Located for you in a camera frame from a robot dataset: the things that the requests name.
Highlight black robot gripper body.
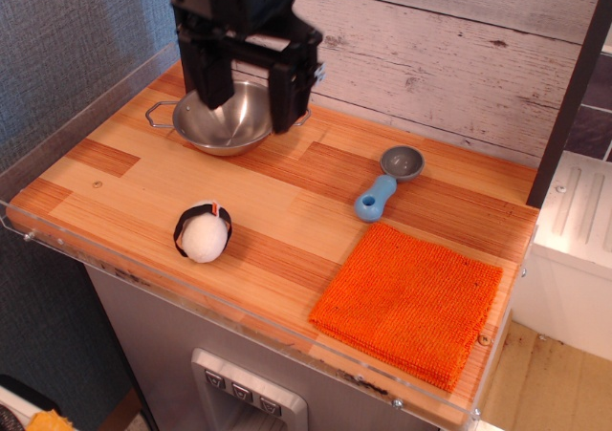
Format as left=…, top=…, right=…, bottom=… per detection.
left=171, top=0, right=322, bottom=83

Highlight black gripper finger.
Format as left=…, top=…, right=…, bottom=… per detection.
left=190, top=38, right=234, bottom=110
left=268, top=62, right=318, bottom=134

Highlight blue handled grey scoop spoon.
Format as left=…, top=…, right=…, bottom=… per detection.
left=354, top=145, right=426, bottom=223

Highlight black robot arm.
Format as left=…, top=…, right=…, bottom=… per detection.
left=171, top=0, right=323, bottom=134

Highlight white plush ball black band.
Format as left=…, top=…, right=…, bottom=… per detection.
left=173, top=201, right=233, bottom=264

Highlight clear acrylic table guard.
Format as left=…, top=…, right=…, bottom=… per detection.
left=1, top=64, right=533, bottom=430

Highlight orange knitted cloth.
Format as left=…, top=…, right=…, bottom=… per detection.
left=309, top=223, right=503, bottom=392

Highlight silver toy fridge dispenser panel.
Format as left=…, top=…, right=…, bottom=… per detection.
left=191, top=348, right=309, bottom=430

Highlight white cabinet at right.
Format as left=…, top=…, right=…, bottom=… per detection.
left=512, top=152, right=611, bottom=359

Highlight yellow object bottom left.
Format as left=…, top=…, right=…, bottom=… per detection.
left=25, top=410, right=75, bottom=431

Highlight stainless steel bowl with handles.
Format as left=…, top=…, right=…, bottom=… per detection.
left=145, top=80, right=313, bottom=158

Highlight dark right upright post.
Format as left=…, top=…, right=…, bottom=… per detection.
left=527, top=0, right=611, bottom=208

